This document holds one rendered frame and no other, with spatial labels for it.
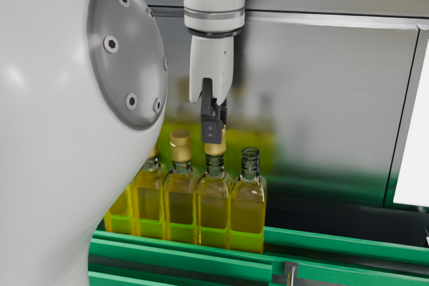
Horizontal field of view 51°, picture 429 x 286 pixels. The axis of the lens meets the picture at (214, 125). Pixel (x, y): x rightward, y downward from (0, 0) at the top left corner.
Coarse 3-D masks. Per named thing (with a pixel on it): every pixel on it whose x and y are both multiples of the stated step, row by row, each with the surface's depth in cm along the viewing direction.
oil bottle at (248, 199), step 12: (240, 180) 72; (264, 180) 74; (240, 192) 71; (252, 192) 71; (264, 192) 72; (240, 204) 72; (252, 204) 72; (264, 204) 72; (240, 216) 73; (252, 216) 73; (264, 216) 75; (240, 228) 74; (252, 228) 74; (240, 240) 76; (252, 240) 75; (252, 252) 76
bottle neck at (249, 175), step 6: (246, 150) 72; (252, 150) 72; (258, 150) 71; (246, 156) 70; (252, 156) 70; (258, 156) 70; (246, 162) 70; (252, 162) 70; (258, 162) 71; (246, 168) 71; (252, 168) 71; (258, 168) 71; (246, 174) 71; (252, 174) 71; (258, 174) 72; (246, 180) 72; (252, 180) 72
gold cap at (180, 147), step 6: (174, 132) 72; (180, 132) 72; (186, 132) 72; (174, 138) 71; (180, 138) 70; (186, 138) 71; (174, 144) 71; (180, 144) 71; (186, 144) 71; (174, 150) 72; (180, 150) 71; (186, 150) 72; (174, 156) 72; (180, 156) 72; (186, 156) 72
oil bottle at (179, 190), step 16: (176, 176) 74; (192, 176) 74; (176, 192) 74; (192, 192) 73; (176, 208) 75; (192, 208) 75; (176, 224) 77; (192, 224) 76; (176, 240) 78; (192, 240) 78
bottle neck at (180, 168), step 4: (172, 160) 74; (188, 160) 73; (176, 164) 73; (180, 164) 73; (184, 164) 73; (188, 164) 74; (176, 168) 73; (180, 168) 73; (184, 168) 73; (188, 168) 74; (176, 172) 74; (180, 172) 74; (184, 172) 74
